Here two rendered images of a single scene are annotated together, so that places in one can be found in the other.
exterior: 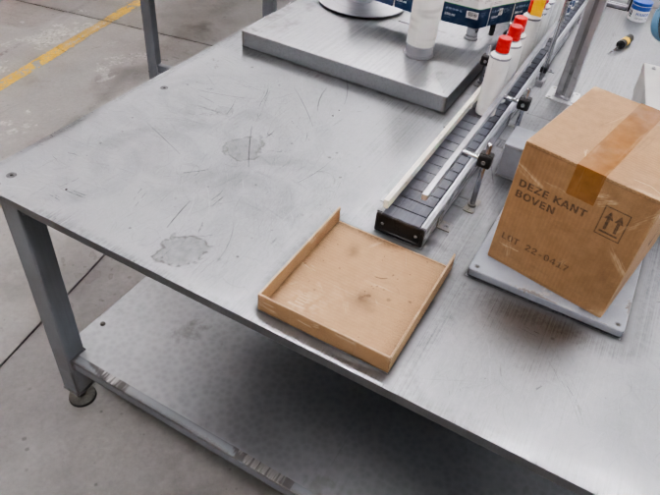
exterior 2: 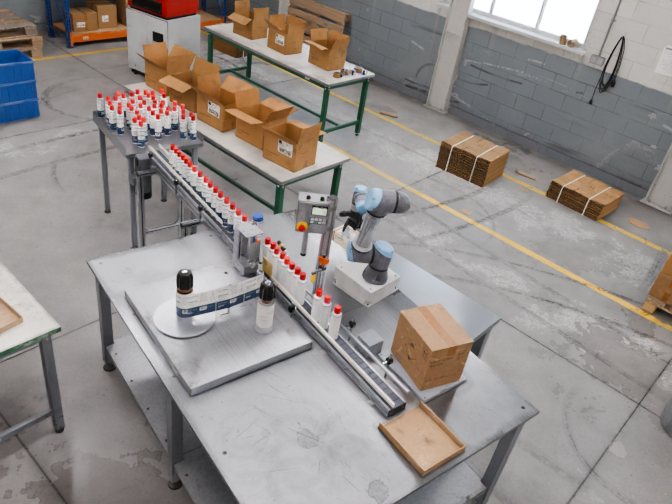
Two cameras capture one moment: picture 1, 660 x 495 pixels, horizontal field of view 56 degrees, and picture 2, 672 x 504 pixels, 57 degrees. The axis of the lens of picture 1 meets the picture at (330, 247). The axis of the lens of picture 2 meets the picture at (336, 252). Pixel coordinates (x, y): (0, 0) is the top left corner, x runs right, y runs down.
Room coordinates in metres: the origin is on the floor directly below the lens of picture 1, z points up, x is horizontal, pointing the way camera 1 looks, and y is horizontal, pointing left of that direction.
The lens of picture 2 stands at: (0.57, 1.87, 3.02)
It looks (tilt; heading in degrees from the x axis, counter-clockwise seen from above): 34 degrees down; 293
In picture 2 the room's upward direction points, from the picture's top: 10 degrees clockwise
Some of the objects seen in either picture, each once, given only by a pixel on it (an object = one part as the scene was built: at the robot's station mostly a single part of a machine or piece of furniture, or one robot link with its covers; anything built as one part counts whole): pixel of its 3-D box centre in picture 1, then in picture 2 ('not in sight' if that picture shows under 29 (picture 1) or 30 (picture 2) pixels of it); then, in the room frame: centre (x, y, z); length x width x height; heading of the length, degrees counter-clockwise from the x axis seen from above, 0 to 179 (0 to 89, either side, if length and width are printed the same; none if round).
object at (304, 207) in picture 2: not in sight; (313, 213); (1.79, -0.61, 1.38); 0.17 x 0.10 x 0.19; 30
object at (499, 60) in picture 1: (494, 77); (335, 322); (1.45, -0.36, 0.98); 0.05 x 0.05 x 0.20
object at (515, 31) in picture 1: (505, 64); (325, 311); (1.53, -0.40, 0.98); 0.05 x 0.05 x 0.20
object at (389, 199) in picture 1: (473, 98); (326, 334); (1.48, -0.33, 0.91); 1.07 x 0.01 x 0.02; 155
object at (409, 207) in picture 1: (514, 78); (300, 306); (1.72, -0.48, 0.86); 1.65 x 0.08 x 0.04; 155
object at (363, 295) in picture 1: (360, 280); (421, 436); (0.82, -0.06, 0.85); 0.30 x 0.26 x 0.04; 155
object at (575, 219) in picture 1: (597, 196); (430, 345); (0.98, -0.50, 0.99); 0.30 x 0.24 x 0.27; 144
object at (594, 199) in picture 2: not in sight; (584, 194); (0.62, -4.97, 0.11); 0.65 x 0.54 x 0.22; 162
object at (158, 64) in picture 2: not in sight; (165, 69); (4.48, -2.55, 0.97); 0.45 x 0.40 x 0.37; 77
